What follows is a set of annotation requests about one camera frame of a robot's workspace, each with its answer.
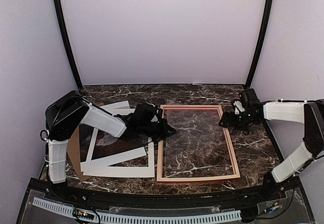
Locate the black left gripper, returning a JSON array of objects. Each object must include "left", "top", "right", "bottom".
[{"left": 139, "top": 118, "right": 176, "bottom": 142}]

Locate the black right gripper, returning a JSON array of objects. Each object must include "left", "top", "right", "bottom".
[{"left": 219, "top": 110, "right": 257, "bottom": 131}]

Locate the clear glass pane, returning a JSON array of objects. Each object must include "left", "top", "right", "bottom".
[{"left": 161, "top": 99, "right": 235, "bottom": 178}]

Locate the red wooden picture frame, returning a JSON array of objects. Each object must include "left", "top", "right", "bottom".
[{"left": 156, "top": 104, "right": 240, "bottom": 184}]

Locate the canyon photo print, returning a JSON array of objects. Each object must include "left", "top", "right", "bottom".
[{"left": 79, "top": 124, "right": 147, "bottom": 173}]

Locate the white photo mat board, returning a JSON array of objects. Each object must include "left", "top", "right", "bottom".
[{"left": 81, "top": 105, "right": 155, "bottom": 178}]

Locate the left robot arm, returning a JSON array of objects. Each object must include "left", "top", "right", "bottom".
[{"left": 40, "top": 91, "right": 177, "bottom": 202}]

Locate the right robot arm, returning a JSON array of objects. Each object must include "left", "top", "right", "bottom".
[{"left": 219, "top": 99, "right": 323, "bottom": 183}]

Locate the brown cardboard backing board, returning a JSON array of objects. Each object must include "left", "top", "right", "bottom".
[{"left": 67, "top": 127, "right": 90, "bottom": 182}]

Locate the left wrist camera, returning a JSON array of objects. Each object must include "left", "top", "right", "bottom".
[{"left": 134, "top": 103, "right": 157, "bottom": 122}]

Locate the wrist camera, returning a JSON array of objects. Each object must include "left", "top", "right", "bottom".
[
  {"left": 232, "top": 88, "right": 260, "bottom": 114},
  {"left": 134, "top": 103, "right": 157, "bottom": 122}
]

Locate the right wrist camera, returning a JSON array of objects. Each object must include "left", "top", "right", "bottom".
[{"left": 232, "top": 88, "right": 260, "bottom": 114}]

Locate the black right enclosure post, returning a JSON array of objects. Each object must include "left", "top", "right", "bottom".
[{"left": 245, "top": 0, "right": 273, "bottom": 88}]

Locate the black enclosure post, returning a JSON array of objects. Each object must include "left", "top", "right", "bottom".
[
  {"left": 245, "top": 0, "right": 273, "bottom": 88},
  {"left": 53, "top": 0, "right": 83, "bottom": 91}
]

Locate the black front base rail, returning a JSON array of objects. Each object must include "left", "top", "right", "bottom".
[{"left": 27, "top": 178, "right": 297, "bottom": 211}]

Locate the white slotted cable duct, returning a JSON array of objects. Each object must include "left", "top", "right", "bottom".
[{"left": 32, "top": 197, "right": 242, "bottom": 223}]

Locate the black left enclosure post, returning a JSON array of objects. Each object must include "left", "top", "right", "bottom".
[{"left": 53, "top": 0, "right": 83, "bottom": 91}]

